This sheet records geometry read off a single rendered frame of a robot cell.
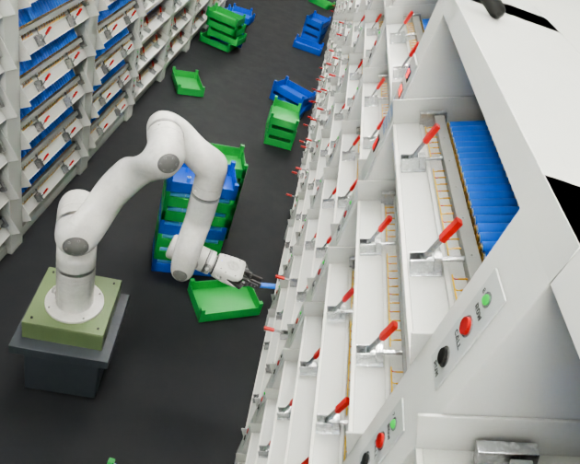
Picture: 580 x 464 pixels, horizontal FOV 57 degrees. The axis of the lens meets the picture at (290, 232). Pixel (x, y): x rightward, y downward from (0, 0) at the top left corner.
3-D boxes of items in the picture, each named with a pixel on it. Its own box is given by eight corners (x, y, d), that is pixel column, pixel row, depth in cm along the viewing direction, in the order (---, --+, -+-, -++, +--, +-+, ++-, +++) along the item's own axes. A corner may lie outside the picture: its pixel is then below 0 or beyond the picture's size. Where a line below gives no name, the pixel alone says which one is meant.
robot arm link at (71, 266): (53, 277, 167) (53, 219, 152) (58, 237, 180) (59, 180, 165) (95, 278, 171) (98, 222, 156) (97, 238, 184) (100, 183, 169)
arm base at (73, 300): (32, 313, 177) (31, 274, 165) (62, 275, 192) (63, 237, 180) (87, 330, 177) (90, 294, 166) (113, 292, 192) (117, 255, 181)
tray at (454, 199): (409, 392, 60) (412, 302, 52) (392, 144, 108) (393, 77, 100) (605, 400, 57) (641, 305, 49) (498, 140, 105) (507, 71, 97)
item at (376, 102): (359, 194, 127) (357, 142, 119) (363, 96, 176) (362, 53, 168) (447, 192, 124) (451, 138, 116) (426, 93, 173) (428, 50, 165)
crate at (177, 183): (166, 191, 227) (168, 175, 222) (167, 164, 242) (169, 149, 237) (235, 201, 236) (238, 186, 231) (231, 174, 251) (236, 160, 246)
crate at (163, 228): (157, 233, 241) (160, 219, 237) (159, 205, 256) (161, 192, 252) (223, 241, 250) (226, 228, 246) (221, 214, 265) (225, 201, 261)
